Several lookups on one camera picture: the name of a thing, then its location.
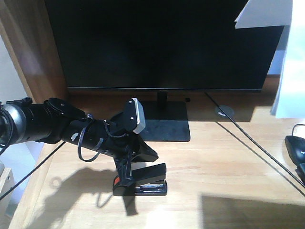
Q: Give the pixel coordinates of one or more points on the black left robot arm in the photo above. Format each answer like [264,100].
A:
[55,120]

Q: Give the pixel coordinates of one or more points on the black computer mouse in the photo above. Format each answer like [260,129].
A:
[296,148]

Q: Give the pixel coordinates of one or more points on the white paper sheets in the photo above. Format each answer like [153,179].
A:
[289,57]

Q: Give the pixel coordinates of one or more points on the black keyboard on desk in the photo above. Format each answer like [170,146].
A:
[301,172]

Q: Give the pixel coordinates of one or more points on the black stapler orange button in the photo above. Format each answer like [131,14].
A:
[148,181]

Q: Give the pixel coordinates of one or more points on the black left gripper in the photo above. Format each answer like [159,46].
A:
[93,137]

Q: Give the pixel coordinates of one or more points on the black computer monitor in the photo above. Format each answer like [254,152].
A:
[162,46]

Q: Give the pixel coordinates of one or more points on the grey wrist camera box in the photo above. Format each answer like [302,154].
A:
[133,116]

